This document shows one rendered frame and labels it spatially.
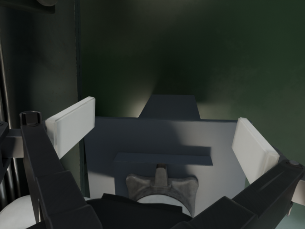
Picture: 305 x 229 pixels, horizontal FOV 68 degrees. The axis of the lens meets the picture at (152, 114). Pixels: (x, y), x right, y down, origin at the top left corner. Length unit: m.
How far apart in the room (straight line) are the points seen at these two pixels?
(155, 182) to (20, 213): 0.28
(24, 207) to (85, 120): 0.34
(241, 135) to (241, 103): 1.19
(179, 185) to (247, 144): 0.41
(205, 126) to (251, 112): 0.85
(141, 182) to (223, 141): 0.23
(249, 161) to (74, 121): 0.13
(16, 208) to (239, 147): 0.43
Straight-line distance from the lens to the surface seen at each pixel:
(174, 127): 0.58
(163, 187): 0.56
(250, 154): 0.17
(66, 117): 0.17
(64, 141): 0.17
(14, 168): 0.86
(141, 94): 1.34
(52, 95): 0.90
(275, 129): 1.49
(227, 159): 0.63
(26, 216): 0.50
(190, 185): 0.58
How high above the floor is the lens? 1.29
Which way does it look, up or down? 71 degrees down
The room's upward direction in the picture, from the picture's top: 158 degrees counter-clockwise
